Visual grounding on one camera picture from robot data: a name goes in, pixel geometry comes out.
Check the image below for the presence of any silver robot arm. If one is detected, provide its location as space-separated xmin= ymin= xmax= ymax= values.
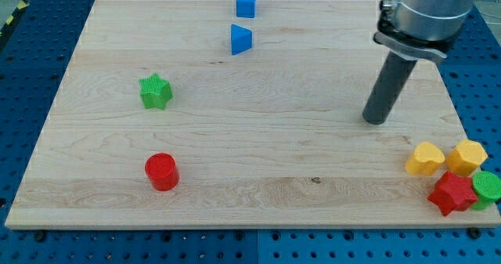
xmin=373 ymin=0 xmax=475 ymax=64

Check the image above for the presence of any wooden board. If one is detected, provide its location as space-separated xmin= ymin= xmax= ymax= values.
xmin=5 ymin=0 xmax=500 ymax=230

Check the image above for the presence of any blue triangular prism block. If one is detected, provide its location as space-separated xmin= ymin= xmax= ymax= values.
xmin=230 ymin=24 xmax=253 ymax=55

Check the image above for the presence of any red cylinder block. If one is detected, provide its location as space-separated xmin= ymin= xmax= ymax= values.
xmin=145 ymin=153 xmax=179 ymax=191

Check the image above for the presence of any green star block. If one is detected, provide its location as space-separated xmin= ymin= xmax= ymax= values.
xmin=139 ymin=73 xmax=173 ymax=110

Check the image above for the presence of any blue cube block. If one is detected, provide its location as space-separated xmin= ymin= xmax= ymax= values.
xmin=236 ymin=0 xmax=256 ymax=18

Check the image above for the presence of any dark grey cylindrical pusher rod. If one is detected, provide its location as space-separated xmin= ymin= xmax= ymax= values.
xmin=362 ymin=52 xmax=416 ymax=125

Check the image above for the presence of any yellow heart block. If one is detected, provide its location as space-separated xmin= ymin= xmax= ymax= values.
xmin=405 ymin=141 xmax=445 ymax=176

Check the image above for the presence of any red star block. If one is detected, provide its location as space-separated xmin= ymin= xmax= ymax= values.
xmin=427 ymin=171 xmax=478 ymax=216

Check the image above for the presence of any yellow hexagon block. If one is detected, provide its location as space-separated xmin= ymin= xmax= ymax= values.
xmin=445 ymin=139 xmax=488 ymax=177

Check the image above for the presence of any green cylinder block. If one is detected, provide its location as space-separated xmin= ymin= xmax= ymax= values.
xmin=471 ymin=171 xmax=500 ymax=211

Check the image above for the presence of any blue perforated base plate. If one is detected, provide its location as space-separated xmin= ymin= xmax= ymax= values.
xmin=1 ymin=0 xmax=500 ymax=263

